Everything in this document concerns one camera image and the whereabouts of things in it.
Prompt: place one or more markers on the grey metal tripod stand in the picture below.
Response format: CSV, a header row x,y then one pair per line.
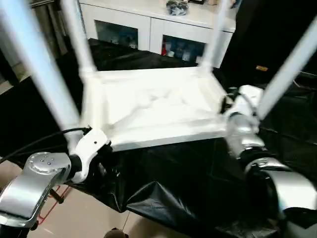
x,y
49,24

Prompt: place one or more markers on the white jar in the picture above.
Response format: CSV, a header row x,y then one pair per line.
x,y
185,56
199,59
171,52

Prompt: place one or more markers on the black plastic mat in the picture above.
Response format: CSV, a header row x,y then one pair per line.
x,y
185,173

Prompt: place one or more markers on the white sideboard cabinet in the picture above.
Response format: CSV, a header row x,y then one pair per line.
x,y
148,24

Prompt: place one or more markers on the red bottle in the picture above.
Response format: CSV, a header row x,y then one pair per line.
x,y
164,50

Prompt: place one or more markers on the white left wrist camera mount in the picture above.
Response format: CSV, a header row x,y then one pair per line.
x,y
91,143

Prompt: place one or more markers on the black speaker cabinet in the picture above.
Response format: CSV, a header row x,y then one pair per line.
x,y
260,32

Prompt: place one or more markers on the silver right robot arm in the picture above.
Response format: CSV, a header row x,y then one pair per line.
x,y
292,193

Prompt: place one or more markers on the white plastic table top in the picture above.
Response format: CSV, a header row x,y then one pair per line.
x,y
161,111

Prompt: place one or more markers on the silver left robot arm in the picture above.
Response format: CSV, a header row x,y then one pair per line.
x,y
29,188

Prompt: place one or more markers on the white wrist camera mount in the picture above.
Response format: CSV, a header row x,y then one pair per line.
x,y
91,143
247,96

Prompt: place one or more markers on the dark brown rounded object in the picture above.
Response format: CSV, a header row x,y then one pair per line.
x,y
115,234

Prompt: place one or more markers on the dark bag of small parts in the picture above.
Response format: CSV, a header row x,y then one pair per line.
x,y
177,8

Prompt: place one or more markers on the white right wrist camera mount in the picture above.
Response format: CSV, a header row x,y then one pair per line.
x,y
247,96

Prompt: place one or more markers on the small yellow label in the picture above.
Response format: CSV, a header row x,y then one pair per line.
x,y
261,68

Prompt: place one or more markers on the black metal floor frame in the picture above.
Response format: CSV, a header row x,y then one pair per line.
x,y
57,196

